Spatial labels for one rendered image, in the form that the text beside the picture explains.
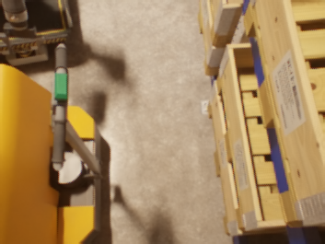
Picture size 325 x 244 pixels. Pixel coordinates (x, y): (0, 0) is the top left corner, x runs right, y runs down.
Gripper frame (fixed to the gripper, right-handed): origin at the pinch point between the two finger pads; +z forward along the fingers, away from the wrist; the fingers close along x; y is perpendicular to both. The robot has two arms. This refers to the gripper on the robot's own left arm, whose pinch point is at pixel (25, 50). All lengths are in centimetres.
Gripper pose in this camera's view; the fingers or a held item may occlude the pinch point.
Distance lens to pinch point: 195.7
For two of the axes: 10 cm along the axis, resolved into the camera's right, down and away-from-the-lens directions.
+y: 1.2, 7.1, -6.9
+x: 9.9, -0.2, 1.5
